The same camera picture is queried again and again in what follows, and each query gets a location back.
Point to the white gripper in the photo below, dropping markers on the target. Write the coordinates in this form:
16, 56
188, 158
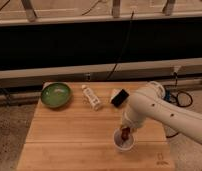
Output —
130, 119

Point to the red pepper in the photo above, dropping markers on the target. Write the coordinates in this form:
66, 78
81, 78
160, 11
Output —
125, 133

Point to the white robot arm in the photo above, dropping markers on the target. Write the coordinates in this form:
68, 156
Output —
148, 101

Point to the white ceramic cup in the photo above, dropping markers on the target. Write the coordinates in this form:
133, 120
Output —
120, 144

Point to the black and white sponge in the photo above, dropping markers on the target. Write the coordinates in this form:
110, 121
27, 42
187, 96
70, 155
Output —
118, 96

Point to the white plastic bottle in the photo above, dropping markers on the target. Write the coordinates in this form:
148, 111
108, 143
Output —
92, 97

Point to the wooden cutting board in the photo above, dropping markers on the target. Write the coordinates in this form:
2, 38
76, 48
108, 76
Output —
78, 138

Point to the green bowl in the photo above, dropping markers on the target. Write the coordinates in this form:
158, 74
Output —
56, 95

